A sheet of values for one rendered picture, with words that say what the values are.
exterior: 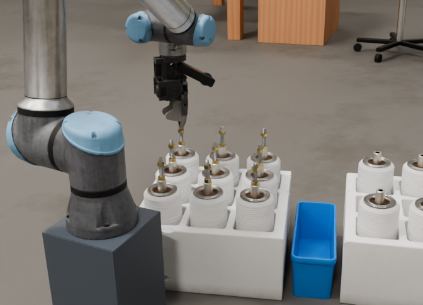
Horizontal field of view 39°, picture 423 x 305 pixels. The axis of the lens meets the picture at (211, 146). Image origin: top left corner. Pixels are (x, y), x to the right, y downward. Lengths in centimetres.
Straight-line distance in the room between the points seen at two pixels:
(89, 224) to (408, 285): 76
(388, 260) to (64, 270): 74
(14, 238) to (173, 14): 90
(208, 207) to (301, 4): 288
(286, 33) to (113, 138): 317
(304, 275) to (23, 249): 82
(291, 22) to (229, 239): 292
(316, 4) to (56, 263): 318
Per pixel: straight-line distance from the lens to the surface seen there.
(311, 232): 178
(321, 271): 150
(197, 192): 148
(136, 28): 148
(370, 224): 146
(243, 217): 146
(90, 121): 120
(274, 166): 166
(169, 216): 150
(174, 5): 133
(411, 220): 148
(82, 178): 119
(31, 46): 124
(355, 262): 148
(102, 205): 121
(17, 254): 182
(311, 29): 420
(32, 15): 124
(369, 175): 166
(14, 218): 201
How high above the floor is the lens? 92
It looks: 22 degrees down
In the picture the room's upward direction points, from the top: 1 degrees counter-clockwise
